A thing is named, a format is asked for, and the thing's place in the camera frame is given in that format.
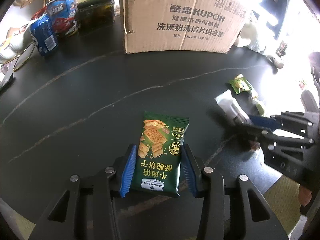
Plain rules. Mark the small pale green candy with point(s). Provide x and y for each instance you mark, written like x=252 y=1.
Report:
x=260 y=109

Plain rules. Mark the blue m&m snack tub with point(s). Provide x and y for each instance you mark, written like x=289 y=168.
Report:
x=62 y=14

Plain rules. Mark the dark green cracker packet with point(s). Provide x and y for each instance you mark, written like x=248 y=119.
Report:
x=158 y=160

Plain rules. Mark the brown cardboard box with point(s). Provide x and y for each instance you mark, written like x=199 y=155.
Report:
x=192 y=25

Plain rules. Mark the black tea tin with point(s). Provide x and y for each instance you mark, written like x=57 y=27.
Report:
x=93 y=14

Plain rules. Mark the white plush sheep toy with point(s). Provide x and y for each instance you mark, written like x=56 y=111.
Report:
x=259 y=38

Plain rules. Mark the person's right hand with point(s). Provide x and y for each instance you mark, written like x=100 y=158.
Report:
x=304 y=196

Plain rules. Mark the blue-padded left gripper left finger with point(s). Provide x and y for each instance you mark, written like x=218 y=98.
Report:
x=112 y=182

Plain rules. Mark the light green snack packet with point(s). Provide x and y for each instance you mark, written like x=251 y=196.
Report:
x=241 y=84

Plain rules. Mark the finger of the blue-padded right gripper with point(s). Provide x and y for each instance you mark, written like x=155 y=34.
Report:
x=302 y=124
x=281 y=137

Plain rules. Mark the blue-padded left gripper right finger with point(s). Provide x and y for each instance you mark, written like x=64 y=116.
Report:
x=203 y=182

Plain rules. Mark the white tiered snack tray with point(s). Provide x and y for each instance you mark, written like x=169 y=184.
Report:
x=15 y=24

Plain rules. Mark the blue drink can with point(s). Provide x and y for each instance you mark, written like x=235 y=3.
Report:
x=43 y=35

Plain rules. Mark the long white snack packet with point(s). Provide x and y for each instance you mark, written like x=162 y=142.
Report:
x=232 y=109

